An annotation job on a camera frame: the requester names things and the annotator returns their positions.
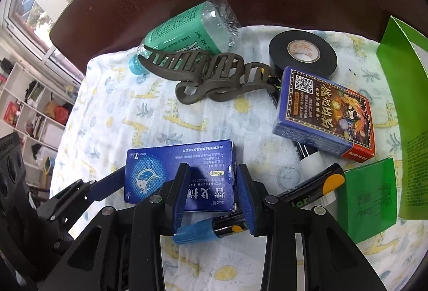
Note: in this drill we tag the green label plastic bottle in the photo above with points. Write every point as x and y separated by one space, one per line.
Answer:
211 26

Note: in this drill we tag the black white marker pen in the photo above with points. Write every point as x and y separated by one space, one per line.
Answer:
311 161

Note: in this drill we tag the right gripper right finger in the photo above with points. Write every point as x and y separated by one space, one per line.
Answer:
284 261

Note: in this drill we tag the black electrical tape roll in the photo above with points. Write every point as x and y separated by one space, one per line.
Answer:
303 51

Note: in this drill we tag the brown hair claw clip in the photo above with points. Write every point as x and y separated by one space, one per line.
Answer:
199 74

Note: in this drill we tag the giraffe print white cloth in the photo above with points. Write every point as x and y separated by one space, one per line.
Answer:
116 110

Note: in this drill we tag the green cardboard box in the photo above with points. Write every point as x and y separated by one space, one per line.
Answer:
394 184

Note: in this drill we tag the white storage shelf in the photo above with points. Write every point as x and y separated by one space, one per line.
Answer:
38 115

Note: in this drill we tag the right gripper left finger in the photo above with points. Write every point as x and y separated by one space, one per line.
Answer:
159 215

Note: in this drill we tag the blue playing card box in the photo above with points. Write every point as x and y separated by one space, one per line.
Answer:
324 115

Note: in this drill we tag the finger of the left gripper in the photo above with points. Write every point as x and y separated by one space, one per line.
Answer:
80 195

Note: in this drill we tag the window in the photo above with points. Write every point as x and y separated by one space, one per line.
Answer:
30 25

